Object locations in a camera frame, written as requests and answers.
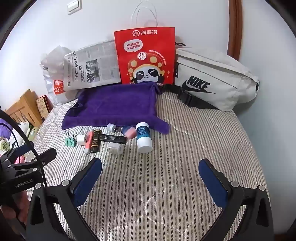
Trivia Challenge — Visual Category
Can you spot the wooden headboard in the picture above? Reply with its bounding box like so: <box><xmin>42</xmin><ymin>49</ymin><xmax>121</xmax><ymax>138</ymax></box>
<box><xmin>5</xmin><ymin>89</ymin><xmax>50</xmax><ymax>128</ymax></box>

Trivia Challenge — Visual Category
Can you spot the small white jar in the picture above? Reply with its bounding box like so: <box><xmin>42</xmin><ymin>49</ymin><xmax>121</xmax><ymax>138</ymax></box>
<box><xmin>108</xmin><ymin>142</ymin><xmax>124</xmax><ymax>156</ymax></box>

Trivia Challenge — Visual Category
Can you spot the white waist bag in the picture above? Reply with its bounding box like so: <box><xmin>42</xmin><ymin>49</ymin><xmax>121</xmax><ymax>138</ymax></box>
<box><xmin>162</xmin><ymin>43</ymin><xmax>260</xmax><ymax>112</ymax></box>

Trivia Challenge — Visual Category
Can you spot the floral cloth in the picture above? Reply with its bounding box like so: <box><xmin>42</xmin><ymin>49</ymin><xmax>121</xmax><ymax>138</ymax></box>
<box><xmin>14</xmin><ymin>120</ymin><xmax>41</xmax><ymax>142</ymax></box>

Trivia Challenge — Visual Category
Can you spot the red paper bag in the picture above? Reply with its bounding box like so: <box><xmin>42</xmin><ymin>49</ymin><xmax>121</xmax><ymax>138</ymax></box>
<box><xmin>114</xmin><ymin>0</ymin><xmax>176</xmax><ymax>87</ymax></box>

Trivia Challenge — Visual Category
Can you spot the pink capped jar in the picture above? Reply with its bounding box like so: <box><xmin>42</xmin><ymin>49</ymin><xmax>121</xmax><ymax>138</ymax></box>
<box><xmin>121</xmin><ymin>126</ymin><xmax>137</xmax><ymax>139</ymax></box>

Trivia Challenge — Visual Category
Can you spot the black gold tube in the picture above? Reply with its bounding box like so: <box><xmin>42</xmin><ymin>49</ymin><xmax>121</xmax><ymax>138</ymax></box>
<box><xmin>90</xmin><ymin>130</ymin><xmax>102</xmax><ymax>153</ymax></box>

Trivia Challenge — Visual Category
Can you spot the folded newspaper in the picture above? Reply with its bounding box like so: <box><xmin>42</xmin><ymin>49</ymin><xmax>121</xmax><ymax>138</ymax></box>
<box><xmin>63</xmin><ymin>39</ymin><xmax>122</xmax><ymax>92</ymax></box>

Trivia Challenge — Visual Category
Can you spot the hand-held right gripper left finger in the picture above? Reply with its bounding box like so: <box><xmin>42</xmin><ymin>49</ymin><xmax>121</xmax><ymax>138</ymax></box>
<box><xmin>26</xmin><ymin>158</ymin><xmax>102</xmax><ymax>241</ymax></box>

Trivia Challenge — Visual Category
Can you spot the purple towel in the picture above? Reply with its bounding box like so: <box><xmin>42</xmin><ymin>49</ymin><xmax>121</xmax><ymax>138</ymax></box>
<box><xmin>61</xmin><ymin>82</ymin><xmax>170</xmax><ymax>135</ymax></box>

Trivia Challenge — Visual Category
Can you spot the pink tube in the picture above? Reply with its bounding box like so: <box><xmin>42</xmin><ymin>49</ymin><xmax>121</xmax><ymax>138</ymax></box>
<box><xmin>84</xmin><ymin>131</ymin><xmax>94</xmax><ymax>154</ymax></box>

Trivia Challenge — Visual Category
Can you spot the blue white bottle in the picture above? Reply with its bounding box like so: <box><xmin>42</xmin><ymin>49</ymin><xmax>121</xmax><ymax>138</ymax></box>
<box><xmin>136</xmin><ymin>122</ymin><xmax>153</xmax><ymax>153</ymax></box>

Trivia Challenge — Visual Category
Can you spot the black rectangular bar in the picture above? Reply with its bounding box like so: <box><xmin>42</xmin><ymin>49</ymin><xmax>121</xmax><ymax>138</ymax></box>
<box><xmin>99</xmin><ymin>134</ymin><xmax>127</xmax><ymax>144</ymax></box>

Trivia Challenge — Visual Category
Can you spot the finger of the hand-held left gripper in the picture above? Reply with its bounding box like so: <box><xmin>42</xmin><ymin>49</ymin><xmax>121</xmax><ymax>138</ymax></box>
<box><xmin>0</xmin><ymin>142</ymin><xmax>35</xmax><ymax>164</ymax></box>
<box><xmin>35</xmin><ymin>148</ymin><xmax>58</xmax><ymax>166</ymax></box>

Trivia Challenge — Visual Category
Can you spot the white plastic shopping bag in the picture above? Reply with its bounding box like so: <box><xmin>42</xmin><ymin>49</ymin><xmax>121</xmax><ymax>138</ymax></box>
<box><xmin>40</xmin><ymin>45</ymin><xmax>80</xmax><ymax>107</ymax></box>

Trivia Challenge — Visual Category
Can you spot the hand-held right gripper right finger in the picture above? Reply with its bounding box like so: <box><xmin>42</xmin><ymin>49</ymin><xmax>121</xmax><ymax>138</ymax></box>
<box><xmin>198</xmin><ymin>159</ymin><xmax>274</xmax><ymax>241</ymax></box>

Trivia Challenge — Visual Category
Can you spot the person's left hand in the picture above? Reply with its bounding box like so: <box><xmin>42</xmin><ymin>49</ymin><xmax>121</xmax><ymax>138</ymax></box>
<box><xmin>0</xmin><ymin>192</ymin><xmax>30</xmax><ymax>224</ymax></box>

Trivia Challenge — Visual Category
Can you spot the grey plug adapter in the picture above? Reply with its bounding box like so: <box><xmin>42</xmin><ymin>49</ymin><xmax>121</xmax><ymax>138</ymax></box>
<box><xmin>106</xmin><ymin>123</ymin><xmax>119</xmax><ymax>134</ymax></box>

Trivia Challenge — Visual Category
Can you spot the white wall switch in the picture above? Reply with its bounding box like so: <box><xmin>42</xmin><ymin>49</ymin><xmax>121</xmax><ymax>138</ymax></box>
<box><xmin>67</xmin><ymin>0</ymin><xmax>82</xmax><ymax>15</ymax></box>

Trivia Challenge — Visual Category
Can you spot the patterned box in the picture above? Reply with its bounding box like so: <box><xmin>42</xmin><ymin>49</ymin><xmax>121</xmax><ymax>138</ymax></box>
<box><xmin>36</xmin><ymin>95</ymin><xmax>55</xmax><ymax>121</ymax></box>

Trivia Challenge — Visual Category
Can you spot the wooden door frame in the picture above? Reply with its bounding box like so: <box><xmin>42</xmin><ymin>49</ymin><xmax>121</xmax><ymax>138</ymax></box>
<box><xmin>227</xmin><ymin>0</ymin><xmax>243</xmax><ymax>61</ymax></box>

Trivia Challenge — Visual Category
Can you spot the green binder clip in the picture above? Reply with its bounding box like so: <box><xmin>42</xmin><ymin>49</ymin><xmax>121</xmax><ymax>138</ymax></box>
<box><xmin>65</xmin><ymin>131</ymin><xmax>79</xmax><ymax>147</ymax></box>

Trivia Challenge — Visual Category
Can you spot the striped quilt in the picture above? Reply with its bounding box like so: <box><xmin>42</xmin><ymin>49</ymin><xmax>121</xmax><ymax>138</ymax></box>
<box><xmin>25</xmin><ymin>91</ymin><xmax>271</xmax><ymax>241</ymax></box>

